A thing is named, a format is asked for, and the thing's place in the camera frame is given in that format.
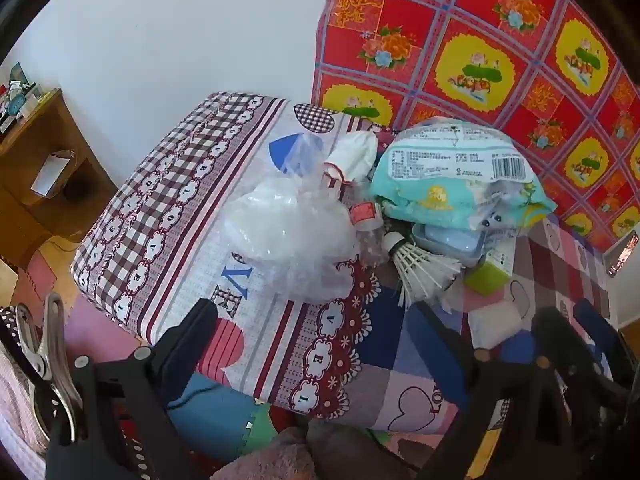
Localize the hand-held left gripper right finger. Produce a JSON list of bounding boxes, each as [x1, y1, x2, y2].
[[412, 301, 576, 480]]

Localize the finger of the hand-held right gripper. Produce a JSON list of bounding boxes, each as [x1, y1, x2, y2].
[[574, 299, 633, 381], [531, 306, 576, 386]]

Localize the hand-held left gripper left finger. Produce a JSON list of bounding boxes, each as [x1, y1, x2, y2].
[[45, 298, 219, 480]]

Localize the white shuttlecock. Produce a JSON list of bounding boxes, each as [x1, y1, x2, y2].
[[382, 232, 463, 308]]

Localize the clear plastic bag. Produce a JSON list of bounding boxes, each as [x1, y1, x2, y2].
[[220, 132, 386, 303]]

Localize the teal wet wipes pack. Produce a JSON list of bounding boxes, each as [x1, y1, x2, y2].
[[369, 116, 557, 223]]

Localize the white tissue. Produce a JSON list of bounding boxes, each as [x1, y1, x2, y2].
[[467, 297, 526, 351]]

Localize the patchwork heart blanket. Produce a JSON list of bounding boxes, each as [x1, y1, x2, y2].
[[270, 210, 613, 433]]

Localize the small green box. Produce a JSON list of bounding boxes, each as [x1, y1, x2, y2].
[[462, 240, 518, 293]]

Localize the small rectangular mirror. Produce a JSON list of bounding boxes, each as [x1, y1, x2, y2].
[[604, 231, 640, 277]]

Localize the clear box with blue insert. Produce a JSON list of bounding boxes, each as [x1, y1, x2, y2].
[[411, 222, 488, 267]]

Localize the metal spring clip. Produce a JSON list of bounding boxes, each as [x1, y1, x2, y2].
[[15, 291, 85, 448]]

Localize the black polka dot cloth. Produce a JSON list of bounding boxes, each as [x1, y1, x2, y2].
[[0, 306, 38, 361]]

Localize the pink ribbed cloth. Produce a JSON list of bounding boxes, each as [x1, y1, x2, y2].
[[0, 350, 51, 461]]

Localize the clear package with white paper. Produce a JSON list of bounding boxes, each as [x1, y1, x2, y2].
[[30, 149, 76, 196]]

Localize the teal alarm clock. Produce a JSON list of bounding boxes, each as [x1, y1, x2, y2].
[[6, 87, 30, 117]]

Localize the red floral printed cloth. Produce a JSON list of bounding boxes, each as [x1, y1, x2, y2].
[[310, 0, 640, 256]]

